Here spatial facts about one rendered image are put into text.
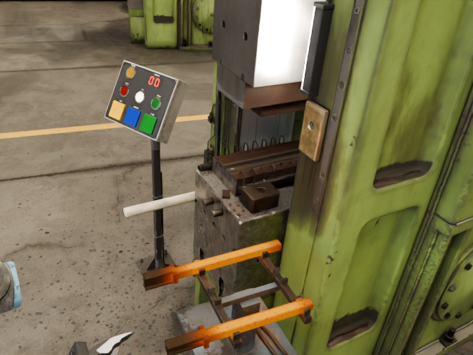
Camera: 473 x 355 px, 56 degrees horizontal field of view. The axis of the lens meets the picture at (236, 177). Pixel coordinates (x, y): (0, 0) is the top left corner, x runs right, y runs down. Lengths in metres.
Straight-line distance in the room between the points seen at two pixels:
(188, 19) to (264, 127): 4.54
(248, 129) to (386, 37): 0.87
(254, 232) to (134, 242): 1.37
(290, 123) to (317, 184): 0.60
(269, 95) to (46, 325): 1.63
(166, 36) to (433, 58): 5.29
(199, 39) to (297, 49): 5.07
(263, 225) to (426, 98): 0.69
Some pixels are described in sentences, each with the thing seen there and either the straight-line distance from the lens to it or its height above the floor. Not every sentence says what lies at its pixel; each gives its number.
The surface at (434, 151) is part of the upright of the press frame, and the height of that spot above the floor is 1.21.
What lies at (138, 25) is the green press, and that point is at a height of 0.25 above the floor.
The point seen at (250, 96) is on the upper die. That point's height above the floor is 1.31.
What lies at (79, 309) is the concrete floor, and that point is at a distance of 2.54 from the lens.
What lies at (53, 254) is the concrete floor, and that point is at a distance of 2.88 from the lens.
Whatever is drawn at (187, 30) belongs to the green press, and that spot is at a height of 0.27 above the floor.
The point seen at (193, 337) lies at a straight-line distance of 1.16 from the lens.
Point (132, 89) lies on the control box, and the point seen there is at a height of 1.10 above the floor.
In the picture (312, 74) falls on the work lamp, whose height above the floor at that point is 1.45.
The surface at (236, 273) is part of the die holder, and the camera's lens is 1.71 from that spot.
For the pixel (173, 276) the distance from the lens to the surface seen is 1.30.
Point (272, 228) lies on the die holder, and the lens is 1.66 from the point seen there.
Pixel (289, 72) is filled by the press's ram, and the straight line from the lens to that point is 1.49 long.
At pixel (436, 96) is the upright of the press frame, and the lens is 1.54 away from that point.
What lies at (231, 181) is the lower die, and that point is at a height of 0.96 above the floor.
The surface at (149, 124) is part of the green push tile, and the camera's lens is 1.97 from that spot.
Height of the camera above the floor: 1.87
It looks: 32 degrees down
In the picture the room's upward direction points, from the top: 5 degrees clockwise
